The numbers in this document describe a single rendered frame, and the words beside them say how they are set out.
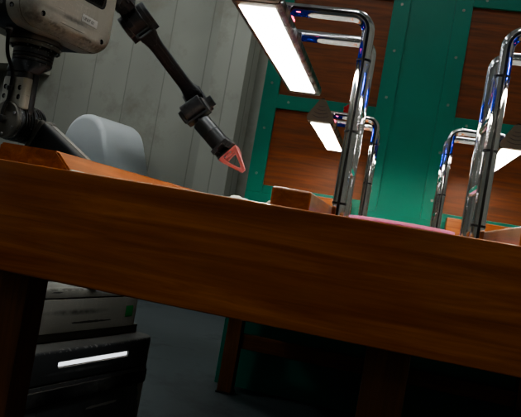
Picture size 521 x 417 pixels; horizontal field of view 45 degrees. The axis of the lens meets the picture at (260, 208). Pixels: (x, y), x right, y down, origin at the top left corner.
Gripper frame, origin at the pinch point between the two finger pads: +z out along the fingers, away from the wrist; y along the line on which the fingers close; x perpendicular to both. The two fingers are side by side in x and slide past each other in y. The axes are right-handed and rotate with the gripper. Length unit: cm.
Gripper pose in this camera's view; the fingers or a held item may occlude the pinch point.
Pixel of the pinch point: (241, 169)
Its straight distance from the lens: 189.5
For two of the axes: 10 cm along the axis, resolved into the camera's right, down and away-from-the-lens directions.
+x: -7.4, 6.6, 1.0
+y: 2.1, 0.8, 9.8
